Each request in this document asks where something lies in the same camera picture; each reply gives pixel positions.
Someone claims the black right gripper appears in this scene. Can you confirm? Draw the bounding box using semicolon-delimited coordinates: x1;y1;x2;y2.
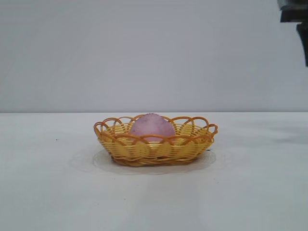
278;0;308;67

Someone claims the pink peach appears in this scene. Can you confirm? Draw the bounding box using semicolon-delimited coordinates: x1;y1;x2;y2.
129;112;176;143

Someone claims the yellow woven wicker basket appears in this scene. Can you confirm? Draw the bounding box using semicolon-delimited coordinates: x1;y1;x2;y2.
93;115;219;167

